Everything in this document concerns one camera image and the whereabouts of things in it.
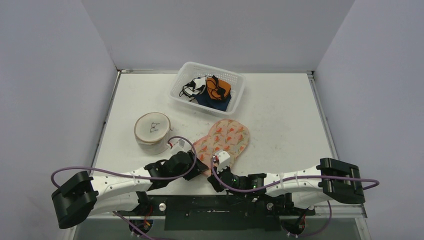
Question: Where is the black and white bra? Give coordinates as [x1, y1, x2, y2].
[179, 76, 207, 98]

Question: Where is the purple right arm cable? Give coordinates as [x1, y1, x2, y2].
[210, 155, 381, 194]

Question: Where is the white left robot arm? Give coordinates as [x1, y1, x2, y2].
[51, 150, 209, 229]

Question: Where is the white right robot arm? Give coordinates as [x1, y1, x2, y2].
[207, 157, 365, 215]

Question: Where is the white plastic basket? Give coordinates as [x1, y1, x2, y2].
[169, 61, 246, 117]

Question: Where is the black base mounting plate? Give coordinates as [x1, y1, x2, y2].
[119, 195, 316, 231]

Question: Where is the orange bra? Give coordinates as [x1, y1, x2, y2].
[205, 75, 231, 102]

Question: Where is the white round mesh laundry bag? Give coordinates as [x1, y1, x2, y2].
[133, 112, 171, 155]

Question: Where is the navy blue bra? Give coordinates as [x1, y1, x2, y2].
[192, 92, 232, 112]

